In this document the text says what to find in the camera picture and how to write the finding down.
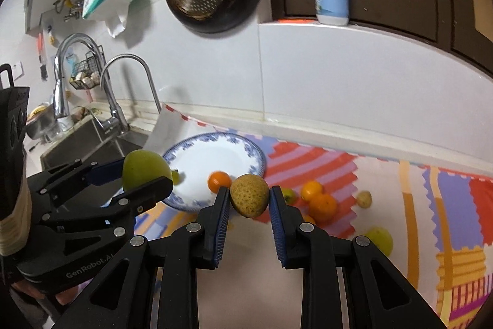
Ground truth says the green apple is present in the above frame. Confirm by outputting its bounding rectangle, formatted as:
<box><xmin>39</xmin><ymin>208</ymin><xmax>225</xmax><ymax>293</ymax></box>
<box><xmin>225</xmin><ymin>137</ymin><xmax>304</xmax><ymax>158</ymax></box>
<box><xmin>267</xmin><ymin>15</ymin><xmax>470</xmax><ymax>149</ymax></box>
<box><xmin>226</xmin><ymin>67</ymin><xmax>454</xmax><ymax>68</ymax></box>
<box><xmin>122</xmin><ymin>150</ymin><xmax>173</xmax><ymax>195</ymax></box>

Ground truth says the black wire basket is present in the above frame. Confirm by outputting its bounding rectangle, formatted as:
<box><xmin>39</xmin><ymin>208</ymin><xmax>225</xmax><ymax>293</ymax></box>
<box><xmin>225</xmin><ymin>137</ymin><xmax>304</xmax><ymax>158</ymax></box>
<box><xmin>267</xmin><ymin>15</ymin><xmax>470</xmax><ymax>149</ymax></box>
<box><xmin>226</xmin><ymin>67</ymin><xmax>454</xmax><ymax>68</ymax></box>
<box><xmin>69</xmin><ymin>51</ymin><xmax>104</xmax><ymax>91</ymax></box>

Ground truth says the steel basin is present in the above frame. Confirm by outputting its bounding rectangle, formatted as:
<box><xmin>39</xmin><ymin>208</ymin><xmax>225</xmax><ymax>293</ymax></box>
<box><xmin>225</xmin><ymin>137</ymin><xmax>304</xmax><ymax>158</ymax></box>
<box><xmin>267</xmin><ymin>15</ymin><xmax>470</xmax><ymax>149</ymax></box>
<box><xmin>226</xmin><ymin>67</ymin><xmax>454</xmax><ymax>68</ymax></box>
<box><xmin>25</xmin><ymin>109</ymin><xmax>55</xmax><ymax>140</ymax></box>

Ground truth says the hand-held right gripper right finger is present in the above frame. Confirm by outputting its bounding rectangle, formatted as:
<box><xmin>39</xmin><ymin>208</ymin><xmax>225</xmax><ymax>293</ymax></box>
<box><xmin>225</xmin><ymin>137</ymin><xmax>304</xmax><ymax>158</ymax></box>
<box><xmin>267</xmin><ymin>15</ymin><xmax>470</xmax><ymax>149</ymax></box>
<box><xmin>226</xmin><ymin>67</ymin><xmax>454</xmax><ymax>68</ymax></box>
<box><xmin>269</xmin><ymin>186</ymin><xmax>447</xmax><ymax>329</ymax></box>

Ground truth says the colourful patterned mat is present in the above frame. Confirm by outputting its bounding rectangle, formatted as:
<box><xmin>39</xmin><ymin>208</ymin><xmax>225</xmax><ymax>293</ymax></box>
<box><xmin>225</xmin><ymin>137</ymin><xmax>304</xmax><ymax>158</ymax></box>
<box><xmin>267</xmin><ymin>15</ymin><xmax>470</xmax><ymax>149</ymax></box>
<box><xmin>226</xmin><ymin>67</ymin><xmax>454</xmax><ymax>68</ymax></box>
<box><xmin>135</xmin><ymin>103</ymin><xmax>493</xmax><ymax>329</ymax></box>

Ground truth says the steel kitchen sink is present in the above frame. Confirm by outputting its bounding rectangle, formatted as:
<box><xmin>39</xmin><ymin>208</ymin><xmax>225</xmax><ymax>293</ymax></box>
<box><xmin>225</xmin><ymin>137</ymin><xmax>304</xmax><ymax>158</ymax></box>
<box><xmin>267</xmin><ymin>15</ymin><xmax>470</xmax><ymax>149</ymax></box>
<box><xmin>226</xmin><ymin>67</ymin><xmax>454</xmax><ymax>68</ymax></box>
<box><xmin>23</xmin><ymin>113</ymin><xmax>155</xmax><ymax>175</ymax></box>

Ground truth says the yellow-green apple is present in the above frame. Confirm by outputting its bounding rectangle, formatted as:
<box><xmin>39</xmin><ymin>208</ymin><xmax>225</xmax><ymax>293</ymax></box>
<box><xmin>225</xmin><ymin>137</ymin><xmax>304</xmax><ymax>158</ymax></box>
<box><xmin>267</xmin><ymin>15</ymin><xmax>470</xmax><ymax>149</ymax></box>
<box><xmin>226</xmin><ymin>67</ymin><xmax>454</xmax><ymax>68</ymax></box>
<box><xmin>365</xmin><ymin>228</ymin><xmax>394</xmax><ymax>256</ymax></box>

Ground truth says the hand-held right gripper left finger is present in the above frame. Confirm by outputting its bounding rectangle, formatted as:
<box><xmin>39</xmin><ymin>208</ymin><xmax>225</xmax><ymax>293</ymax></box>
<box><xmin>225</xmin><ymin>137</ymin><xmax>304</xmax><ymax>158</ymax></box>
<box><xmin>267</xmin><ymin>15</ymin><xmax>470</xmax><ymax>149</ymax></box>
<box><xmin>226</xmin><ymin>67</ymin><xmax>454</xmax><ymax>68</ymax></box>
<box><xmin>50</xmin><ymin>186</ymin><xmax>232</xmax><ymax>329</ymax></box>

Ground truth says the person's left hand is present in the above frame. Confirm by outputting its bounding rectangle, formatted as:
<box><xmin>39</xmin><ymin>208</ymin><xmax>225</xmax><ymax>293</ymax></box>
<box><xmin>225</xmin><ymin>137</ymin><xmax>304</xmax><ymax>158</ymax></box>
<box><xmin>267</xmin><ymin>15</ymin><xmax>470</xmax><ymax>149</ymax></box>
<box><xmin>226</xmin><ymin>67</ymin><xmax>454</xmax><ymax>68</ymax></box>
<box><xmin>13</xmin><ymin>275</ymin><xmax>83</xmax><ymax>318</ymax></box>

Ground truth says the tall chrome pull-down faucet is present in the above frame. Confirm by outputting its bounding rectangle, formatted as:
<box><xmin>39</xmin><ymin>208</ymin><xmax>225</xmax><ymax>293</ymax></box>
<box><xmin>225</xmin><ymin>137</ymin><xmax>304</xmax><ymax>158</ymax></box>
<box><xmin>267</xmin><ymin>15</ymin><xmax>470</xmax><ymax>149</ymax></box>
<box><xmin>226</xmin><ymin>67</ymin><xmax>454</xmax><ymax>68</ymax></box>
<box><xmin>52</xmin><ymin>33</ymin><xmax>129</xmax><ymax>137</ymax></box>

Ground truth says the white pulled-out paper towel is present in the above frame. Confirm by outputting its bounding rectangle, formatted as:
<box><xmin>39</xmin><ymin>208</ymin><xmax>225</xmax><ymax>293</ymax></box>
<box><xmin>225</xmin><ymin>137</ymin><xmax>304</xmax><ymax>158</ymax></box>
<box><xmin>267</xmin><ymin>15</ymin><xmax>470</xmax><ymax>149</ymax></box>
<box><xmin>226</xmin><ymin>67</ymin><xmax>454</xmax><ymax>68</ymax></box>
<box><xmin>104</xmin><ymin>0</ymin><xmax>129</xmax><ymax>38</ymax></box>

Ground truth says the blue-rimmed white plate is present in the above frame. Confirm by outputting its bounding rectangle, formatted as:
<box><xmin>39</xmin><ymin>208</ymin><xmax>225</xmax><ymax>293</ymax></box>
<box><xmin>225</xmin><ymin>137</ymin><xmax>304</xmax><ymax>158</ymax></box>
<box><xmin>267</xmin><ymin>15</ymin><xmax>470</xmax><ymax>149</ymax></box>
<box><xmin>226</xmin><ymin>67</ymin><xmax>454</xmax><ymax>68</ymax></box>
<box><xmin>160</xmin><ymin>133</ymin><xmax>267</xmax><ymax>213</ymax></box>

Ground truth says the slim gooseneck faucet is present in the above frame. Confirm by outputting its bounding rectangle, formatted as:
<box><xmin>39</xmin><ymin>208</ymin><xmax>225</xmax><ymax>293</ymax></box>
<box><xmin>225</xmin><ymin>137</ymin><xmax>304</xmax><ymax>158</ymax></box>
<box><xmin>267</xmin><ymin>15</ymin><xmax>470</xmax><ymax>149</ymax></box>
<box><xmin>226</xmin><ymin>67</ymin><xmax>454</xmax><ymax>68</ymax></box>
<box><xmin>99</xmin><ymin>55</ymin><xmax>163</xmax><ymax>114</ymax></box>

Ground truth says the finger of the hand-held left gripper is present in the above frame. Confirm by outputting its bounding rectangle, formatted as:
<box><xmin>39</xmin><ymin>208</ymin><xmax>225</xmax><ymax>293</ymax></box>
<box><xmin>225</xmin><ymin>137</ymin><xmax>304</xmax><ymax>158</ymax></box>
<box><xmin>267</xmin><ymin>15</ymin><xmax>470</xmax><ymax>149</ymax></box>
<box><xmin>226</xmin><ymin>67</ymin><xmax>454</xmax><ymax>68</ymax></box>
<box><xmin>29</xmin><ymin>157</ymin><xmax>124</xmax><ymax>199</ymax></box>
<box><xmin>35</xmin><ymin>177</ymin><xmax>175</xmax><ymax>228</ymax></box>

